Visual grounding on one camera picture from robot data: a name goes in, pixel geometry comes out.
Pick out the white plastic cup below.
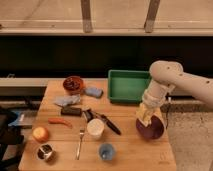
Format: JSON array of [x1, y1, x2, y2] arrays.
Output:
[[87, 119, 105, 140]]

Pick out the green plastic tray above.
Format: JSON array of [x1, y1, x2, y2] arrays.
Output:
[[108, 70, 151, 104]]

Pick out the crumpled grey cloth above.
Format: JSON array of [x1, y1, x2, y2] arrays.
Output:
[[54, 95, 81, 107]]

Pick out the red bowl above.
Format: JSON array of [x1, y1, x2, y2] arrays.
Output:
[[63, 76, 84, 95]]

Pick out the black rectangular block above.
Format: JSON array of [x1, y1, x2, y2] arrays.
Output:
[[61, 107, 82, 116]]

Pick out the purple bowl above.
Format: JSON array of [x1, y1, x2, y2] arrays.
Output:
[[136, 112, 164, 140]]

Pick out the black metal can opener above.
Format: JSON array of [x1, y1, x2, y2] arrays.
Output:
[[83, 109, 95, 122]]

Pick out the silver fork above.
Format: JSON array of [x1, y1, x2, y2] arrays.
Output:
[[76, 128, 85, 160]]

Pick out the black handled knife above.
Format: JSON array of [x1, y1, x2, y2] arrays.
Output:
[[96, 113, 121, 135]]

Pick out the small metal tin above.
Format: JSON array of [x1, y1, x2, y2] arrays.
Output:
[[37, 144, 54, 162]]

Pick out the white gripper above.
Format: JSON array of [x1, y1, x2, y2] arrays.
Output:
[[136, 82, 168, 127]]

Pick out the red yellow apple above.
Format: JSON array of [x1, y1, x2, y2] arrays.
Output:
[[32, 127, 49, 142]]

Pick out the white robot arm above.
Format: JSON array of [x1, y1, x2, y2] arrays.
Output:
[[136, 60, 213, 127]]

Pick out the blue cup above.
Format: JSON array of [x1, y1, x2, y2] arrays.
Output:
[[98, 143, 115, 161]]

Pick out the blue sponge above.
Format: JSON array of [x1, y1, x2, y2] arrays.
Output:
[[85, 87, 103, 98]]

